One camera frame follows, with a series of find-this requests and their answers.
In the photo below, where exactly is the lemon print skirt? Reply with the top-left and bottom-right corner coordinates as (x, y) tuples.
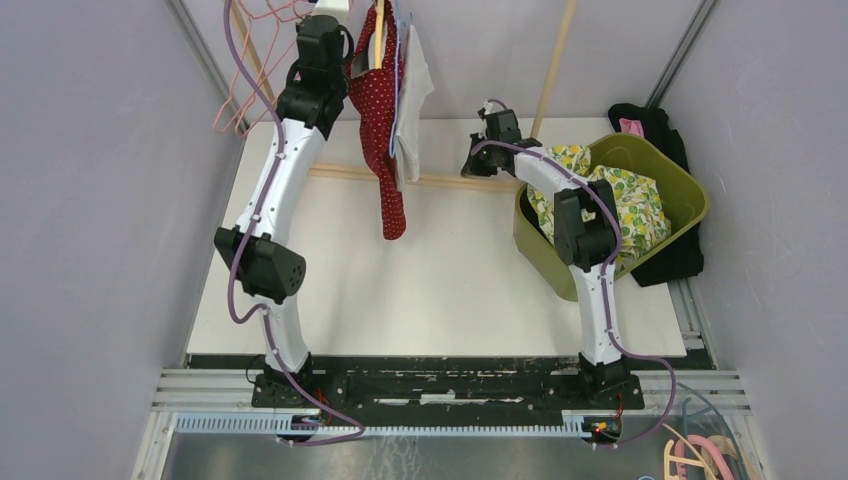
(518, 145), (672, 278)

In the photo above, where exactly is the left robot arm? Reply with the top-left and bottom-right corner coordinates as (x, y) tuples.
(214, 11), (352, 407)

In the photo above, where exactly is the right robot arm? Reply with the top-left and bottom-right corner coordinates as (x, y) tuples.
(461, 102), (630, 408)

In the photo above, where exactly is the red polka dot skirt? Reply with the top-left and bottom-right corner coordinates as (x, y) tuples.
(347, 2), (406, 240)

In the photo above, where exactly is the wooden clothes rack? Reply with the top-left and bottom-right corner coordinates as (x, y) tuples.
(223, 1), (578, 191)

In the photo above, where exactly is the white garment on rack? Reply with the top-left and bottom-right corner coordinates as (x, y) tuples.
(390, 25), (435, 192)

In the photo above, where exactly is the olive green plastic basket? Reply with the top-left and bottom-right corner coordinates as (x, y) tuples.
(513, 133), (709, 301)

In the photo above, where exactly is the black garment behind basket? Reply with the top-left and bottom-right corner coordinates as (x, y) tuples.
(607, 103), (704, 287)

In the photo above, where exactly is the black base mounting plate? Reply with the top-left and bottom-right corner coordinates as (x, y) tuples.
(251, 355), (645, 427)

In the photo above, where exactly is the pile of spare hangers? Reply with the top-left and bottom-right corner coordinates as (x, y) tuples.
(643, 395), (763, 479)

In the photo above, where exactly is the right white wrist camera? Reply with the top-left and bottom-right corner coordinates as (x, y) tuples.
(477, 98), (508, 119)

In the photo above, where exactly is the blue wire hanger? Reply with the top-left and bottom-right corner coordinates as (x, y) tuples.
(388, 1), (412, 159)

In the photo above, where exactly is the right aluminium frame post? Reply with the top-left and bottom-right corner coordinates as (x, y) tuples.
(645, 0), (720, 108)

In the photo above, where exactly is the aluminium frame post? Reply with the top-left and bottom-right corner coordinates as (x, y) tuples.
(164, 0), (249, 134)
(645, 0), (720, 108)

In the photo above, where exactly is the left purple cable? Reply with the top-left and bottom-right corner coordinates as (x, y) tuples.
(223, 0), (367, 448)

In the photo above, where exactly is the white slotted cable duct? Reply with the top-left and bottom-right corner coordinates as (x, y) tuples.
(174, 413), (591, 439)

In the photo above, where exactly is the left aluminium frame post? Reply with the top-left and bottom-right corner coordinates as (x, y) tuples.
(164, 0), (249, 134)

